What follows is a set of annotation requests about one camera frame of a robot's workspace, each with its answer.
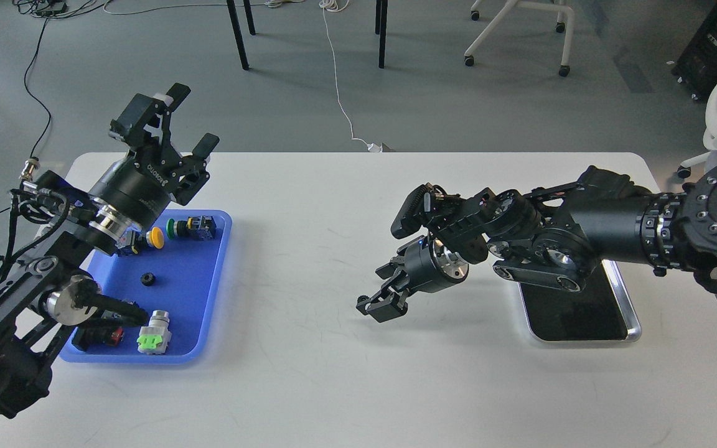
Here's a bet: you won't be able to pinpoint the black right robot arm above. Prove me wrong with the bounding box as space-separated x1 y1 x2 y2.
357 166 717 322

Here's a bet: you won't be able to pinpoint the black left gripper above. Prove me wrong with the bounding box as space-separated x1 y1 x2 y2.
89 83 220 233

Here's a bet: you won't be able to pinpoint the black ring part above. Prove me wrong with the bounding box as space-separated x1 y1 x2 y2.
139 272 156 287

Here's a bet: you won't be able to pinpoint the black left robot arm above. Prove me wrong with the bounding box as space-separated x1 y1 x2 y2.
0 84 219 419

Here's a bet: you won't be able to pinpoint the white floor cable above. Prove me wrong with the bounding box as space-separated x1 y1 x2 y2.
103 0 384 152

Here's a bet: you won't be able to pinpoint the shiny metal tray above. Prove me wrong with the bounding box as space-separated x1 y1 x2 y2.
520 260 642 348

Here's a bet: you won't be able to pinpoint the white chair base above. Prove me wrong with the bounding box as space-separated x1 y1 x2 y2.
464 0 575 77

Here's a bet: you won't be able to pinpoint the yellow push button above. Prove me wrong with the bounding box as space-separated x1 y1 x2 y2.
116 226 165 257

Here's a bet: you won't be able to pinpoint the blue plastic tray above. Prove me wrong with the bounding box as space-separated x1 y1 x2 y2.
60 209 232 364

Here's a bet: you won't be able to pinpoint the black floor cable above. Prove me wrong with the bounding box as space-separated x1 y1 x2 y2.
0 0 70 309

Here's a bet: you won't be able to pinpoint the black equipment rack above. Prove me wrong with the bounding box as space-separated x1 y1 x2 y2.
671 1 717 101

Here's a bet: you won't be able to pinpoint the black table legs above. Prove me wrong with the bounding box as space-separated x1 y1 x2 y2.
226 0 389 71

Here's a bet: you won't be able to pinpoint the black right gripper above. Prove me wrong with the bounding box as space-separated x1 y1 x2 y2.
356 238 469 323

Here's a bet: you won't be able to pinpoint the red push button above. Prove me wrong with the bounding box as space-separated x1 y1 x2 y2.
71 317 124 352

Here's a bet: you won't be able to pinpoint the green and grey switch part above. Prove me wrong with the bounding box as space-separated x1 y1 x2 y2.
136 310 172 355

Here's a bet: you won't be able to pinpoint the green push button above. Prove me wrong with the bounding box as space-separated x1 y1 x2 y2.
165 215 217 241

